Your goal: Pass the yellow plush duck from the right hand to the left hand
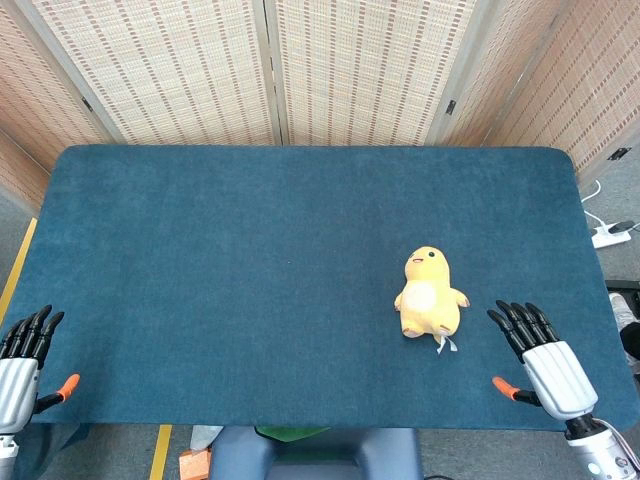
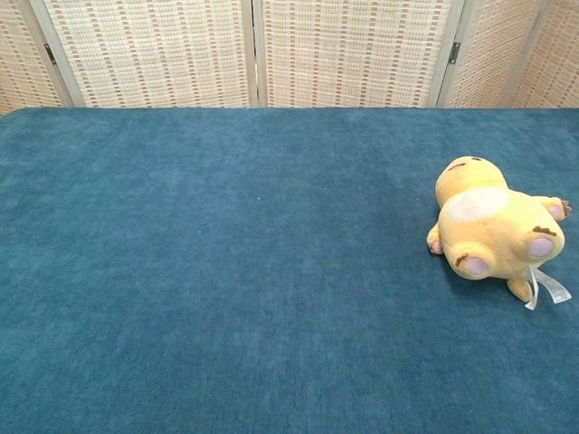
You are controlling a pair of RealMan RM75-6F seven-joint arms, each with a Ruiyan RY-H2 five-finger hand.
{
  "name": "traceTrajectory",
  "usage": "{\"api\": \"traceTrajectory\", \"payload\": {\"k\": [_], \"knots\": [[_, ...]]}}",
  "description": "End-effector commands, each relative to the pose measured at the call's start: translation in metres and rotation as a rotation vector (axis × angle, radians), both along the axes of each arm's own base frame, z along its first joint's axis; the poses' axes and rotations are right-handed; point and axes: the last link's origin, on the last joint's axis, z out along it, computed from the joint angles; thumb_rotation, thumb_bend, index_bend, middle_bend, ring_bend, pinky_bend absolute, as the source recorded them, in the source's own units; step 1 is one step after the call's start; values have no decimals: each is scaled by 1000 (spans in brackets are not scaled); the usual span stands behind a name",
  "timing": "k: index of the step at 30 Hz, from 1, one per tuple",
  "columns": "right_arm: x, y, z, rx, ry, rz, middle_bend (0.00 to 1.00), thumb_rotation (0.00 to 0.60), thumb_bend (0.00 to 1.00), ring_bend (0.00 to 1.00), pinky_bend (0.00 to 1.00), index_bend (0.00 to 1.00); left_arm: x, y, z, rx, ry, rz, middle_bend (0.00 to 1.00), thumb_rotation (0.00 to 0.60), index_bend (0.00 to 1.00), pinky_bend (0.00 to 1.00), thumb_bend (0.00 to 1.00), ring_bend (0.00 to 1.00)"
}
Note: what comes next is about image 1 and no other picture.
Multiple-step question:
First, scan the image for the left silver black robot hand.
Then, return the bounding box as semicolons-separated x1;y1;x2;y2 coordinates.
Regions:
0;304;81;435

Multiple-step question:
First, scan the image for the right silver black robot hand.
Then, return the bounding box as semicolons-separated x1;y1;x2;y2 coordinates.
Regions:
487;299;600;422

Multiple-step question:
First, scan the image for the yellow plush duck toy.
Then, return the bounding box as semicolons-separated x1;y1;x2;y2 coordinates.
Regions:
393;245;471;356

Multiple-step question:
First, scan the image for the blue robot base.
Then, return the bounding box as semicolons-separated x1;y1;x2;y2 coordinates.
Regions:
208;427;424;480

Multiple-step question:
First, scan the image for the white grey shoe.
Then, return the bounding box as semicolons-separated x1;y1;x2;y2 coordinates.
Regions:
608;292;639;334

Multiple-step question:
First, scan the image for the yellow floor tape strip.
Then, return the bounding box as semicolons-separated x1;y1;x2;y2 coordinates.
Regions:
0;217;39;326
148;424;174;480

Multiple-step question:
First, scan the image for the white power strip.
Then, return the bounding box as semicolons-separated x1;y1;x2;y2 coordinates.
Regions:
591;224;632;250

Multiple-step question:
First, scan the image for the orange block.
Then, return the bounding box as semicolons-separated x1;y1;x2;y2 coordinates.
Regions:
178;448;212;480

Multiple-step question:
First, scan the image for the woven folding screen panel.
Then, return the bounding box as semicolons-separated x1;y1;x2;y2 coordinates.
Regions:
0;128;52;212
14;0;281;147
0;0;114;174
439;0;576;149
492;0;640;176
263;0;496;147

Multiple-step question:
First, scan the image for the blue table mat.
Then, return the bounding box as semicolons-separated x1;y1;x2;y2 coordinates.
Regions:
0;144;630;432

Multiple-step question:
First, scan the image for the green sheet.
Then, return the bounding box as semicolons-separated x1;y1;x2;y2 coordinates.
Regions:
254;425;331;444

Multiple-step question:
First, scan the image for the white power cable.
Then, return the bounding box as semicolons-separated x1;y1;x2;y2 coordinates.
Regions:
580;178;610;232

